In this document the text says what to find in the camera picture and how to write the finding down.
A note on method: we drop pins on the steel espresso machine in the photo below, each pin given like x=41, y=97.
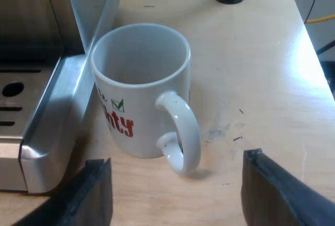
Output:
x=34, y=79

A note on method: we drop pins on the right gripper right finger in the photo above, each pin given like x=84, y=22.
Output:
x=277, y=192

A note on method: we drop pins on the white mug with red print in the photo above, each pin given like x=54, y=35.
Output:
x=141, y=90

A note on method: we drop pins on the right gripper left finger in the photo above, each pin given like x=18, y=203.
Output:
x=86, y=197

